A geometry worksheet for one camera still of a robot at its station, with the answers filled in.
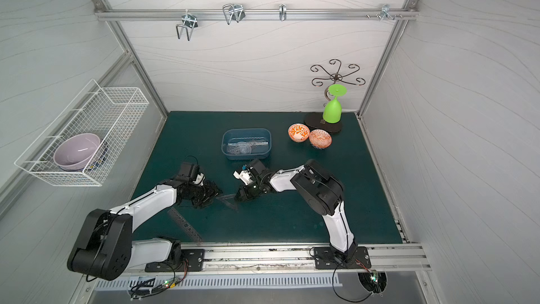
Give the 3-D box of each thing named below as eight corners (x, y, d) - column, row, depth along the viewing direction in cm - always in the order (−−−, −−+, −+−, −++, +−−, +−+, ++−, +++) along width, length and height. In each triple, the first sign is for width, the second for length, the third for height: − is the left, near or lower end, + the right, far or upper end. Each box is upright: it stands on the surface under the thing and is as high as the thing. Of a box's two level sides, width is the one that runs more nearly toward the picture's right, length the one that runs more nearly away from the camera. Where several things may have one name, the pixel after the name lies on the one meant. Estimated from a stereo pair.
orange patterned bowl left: (288, 143, 111) (289, 136, 106) (287, 130, 116) (288, 123, 112) (308, 143, 111) (310, 136, 106) (307, 130, 116) (308, 123, 112)
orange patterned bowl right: (310, 150, 105) (311, 146, 102) (307, 133, 113) (308, 129, 110) (332, 150, 105) (333, 146, 102) (328, 133, 113) (329, 129, 110)
